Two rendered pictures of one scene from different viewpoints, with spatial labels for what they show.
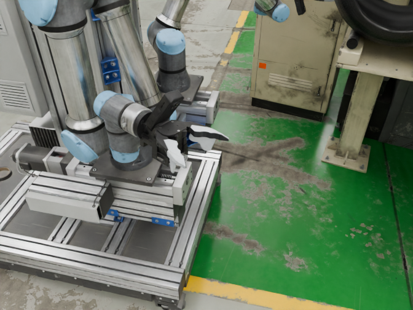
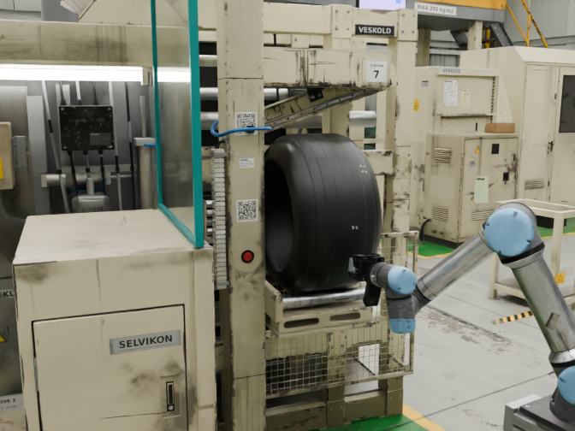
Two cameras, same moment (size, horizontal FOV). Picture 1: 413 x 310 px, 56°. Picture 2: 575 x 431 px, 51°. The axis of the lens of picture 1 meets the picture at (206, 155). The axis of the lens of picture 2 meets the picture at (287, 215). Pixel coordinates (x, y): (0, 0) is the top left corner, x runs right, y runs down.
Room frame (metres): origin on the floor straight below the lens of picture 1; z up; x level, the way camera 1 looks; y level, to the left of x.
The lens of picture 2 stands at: (3.18, 0.72, 1.57)
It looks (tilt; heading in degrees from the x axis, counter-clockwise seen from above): 10 degrees down; 226
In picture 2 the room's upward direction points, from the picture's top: straight up
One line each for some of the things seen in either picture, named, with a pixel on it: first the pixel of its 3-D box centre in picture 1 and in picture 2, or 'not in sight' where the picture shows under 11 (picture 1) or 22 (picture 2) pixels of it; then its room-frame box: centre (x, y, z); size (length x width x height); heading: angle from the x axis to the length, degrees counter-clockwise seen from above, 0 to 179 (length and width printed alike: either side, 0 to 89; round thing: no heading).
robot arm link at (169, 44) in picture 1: (170, 48); not in sight; (1.51, 0.15, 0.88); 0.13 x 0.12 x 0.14; 21
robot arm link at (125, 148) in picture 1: (128, 138); not in sight; (0.84, 0.21, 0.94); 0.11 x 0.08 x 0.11; 141
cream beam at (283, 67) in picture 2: not in sight; (310, 69); (1.39, -1.02, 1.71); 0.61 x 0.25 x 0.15; 156
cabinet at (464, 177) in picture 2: not in sight; (471, 187); (-3.08, -2.81, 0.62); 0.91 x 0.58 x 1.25; 167
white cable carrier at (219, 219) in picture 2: not in sight; (220, 219); (1.96, -0.89, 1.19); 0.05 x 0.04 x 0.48; 66
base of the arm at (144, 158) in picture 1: (129, 144); not in sight; (1.02, 0.26, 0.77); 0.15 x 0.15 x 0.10
